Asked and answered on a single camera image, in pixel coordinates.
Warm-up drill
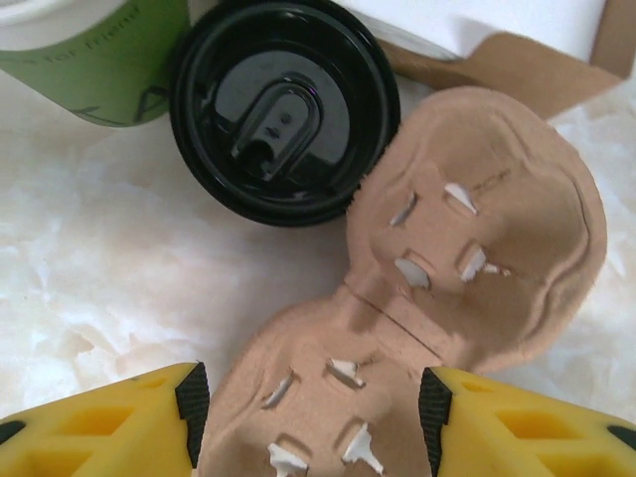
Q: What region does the brown pulp cup carrier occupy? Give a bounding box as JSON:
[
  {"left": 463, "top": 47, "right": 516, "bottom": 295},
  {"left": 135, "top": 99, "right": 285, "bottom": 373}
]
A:
[{"left": 196, "top": 86, "right": 609, "bottom": 477}]

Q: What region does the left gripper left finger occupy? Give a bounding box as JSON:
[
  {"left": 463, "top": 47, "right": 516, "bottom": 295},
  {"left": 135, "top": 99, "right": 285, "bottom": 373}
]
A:
[{"left": 0, "top": 361, "right": 208, "bottom": 477}]

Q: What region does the kraft cardboard napkin box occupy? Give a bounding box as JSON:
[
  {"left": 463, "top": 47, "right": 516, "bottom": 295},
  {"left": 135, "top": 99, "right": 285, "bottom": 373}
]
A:
[{"left": 370, "top": 0, "right": 636, "bottom": 121}]

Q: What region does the green paper coffee cup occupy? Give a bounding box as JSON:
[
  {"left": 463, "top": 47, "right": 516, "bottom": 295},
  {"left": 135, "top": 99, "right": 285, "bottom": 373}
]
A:
[{"left": 0, "top": 0, "right": 193, "bottom": 131}]

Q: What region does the white paper napkin stack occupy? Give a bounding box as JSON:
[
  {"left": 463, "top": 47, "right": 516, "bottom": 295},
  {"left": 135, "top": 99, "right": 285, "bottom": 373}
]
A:
[{"left": 337, "top": 0, "right": 612, "bottom": 64}]

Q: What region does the black plastic cup lid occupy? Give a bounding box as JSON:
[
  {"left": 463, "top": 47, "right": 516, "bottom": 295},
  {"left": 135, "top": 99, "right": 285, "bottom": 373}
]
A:
[{"left": 168, "top": 0, "right": 401, "bottom": 230}]

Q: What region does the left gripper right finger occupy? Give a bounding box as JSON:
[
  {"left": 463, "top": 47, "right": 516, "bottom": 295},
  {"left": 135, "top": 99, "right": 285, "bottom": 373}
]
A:
[{"left": 418, "top": 366, "right": 636, "bottom": 477}]

